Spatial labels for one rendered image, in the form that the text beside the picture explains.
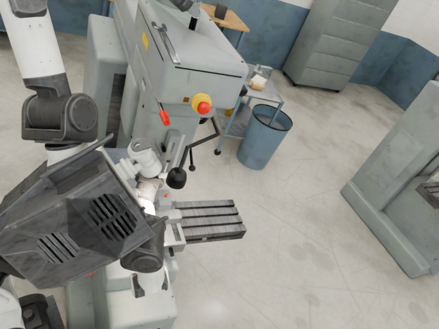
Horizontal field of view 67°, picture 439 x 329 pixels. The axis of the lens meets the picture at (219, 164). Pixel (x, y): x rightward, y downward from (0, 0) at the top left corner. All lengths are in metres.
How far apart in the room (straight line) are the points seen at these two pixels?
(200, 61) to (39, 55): 0.39
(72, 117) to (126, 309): 1.11
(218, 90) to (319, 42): 5.26
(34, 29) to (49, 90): 0.13
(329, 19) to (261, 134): 3.07
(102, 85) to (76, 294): 1.28
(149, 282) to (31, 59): 0.72
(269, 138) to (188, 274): 1.67
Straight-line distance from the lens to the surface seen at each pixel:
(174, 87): 0.97
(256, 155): 3.72
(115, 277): 1.64
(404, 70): 8.57
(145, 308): 1.72
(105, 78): 1.60
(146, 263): 0.98
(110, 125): 1.74
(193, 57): 0.95
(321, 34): 6.18
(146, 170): 0.95
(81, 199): 0.75
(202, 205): 1.89
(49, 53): 0.83
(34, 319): 1.79
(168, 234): 1.62
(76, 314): 2.24
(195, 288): 2.66
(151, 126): 1.20
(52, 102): 0.83
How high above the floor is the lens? 2.24
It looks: 37 degrees down
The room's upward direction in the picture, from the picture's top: 24 degrees clockwise
